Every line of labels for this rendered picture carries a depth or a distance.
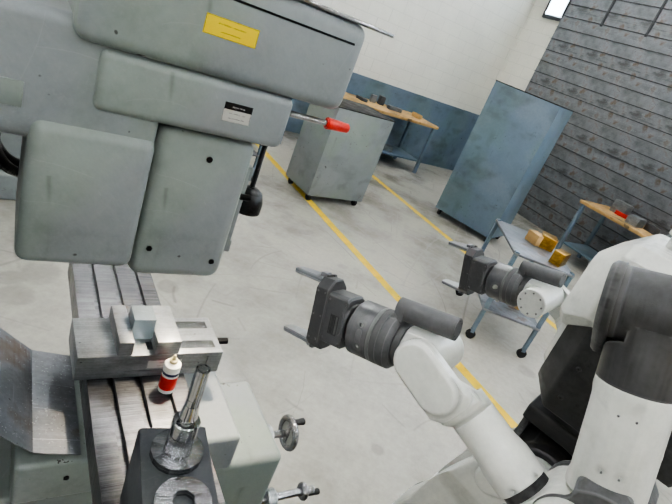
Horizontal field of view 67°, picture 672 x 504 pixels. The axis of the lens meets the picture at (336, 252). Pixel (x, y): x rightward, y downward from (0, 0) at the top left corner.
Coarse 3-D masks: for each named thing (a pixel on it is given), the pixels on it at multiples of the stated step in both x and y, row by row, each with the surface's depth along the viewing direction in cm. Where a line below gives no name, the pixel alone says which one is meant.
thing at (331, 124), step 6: (294, 114) 97; (300, 114) 97; (306, 120) 99; (312, 120) 99; (318, 120) 100; (324, 120) 100; (330, 120) 100; (336, 120) 102; (324, 126) 101; (330, 126) 101; (336, 126) 101; (342, 126) 102; (348, 126) 103
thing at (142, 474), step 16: (144, 432) 89; (160, 432) 91; (144, 448) 87; (160, 448) 86; (192, 448) 88; (208, 448) 91; (144, 464) 84; (160, 464) 84; (176, 464) 85; (192, 464) 86; (208, 464) 88; (128, 480) 91; (144, 480) 82; (160, 480) 83; (176, 480) 82; (192, 480) 83; (208, 480) 86; (128, 496) 89; (144, 496) 79; (160, 496) 79; (176, 496) 81; (192, 496) 81; (208, 496) 82
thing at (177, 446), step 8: (168, 432) 85; (176, 432) 83; (168, 440) 85; (176, 440) 84; (184, 440) 84; (192, 440) 85; (168, 448) 85; (176, 448) 84; (184, 448) 85; (176, 456) 85; (184, 456) 86
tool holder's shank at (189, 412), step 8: (200, 368) 80; (208, 368) 81; (200, 376) 79; (208, 376) 80; (192, 384) 81; (200, 384) 80; (192, 392) 81; (200, 392) 81; (192, 400) 81; (200, 400) 82; (184, 408) 83; (192, 408) 82; (184, 416) 83; (192, 416) 83
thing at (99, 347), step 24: (120, 312) 127; (72, 336) 122; (96, 336) 122; (120, 336) 120; (192, 336) 135; (72, 360) 120; (96, 360) 117; (120, 360) 120; (144, 360) 124; (192, 360) 131; (216, 360) 135
